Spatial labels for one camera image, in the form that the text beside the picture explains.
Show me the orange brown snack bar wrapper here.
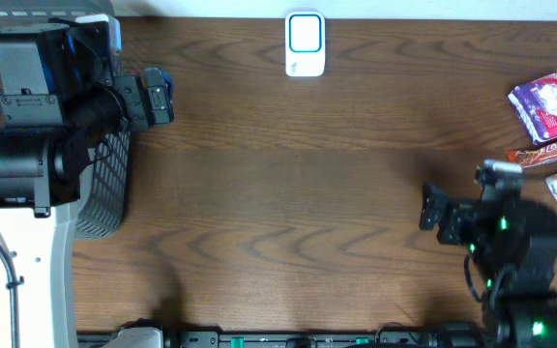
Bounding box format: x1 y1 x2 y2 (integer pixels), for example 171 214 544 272
506 141 557 168

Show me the red purple snack bag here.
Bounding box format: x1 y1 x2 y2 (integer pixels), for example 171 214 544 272
508 72 557 145

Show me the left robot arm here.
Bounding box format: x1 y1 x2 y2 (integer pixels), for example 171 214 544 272
0 14 174 347

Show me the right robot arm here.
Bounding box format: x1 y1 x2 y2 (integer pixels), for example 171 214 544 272
419 161 557 348

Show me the white barcode scanner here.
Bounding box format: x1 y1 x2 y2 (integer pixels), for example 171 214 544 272
284 11 326 77

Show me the grey plastic mesh basket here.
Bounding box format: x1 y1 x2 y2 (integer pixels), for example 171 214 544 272
0 0 131 240

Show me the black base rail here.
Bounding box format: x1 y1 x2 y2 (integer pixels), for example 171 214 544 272
78 328 485 348

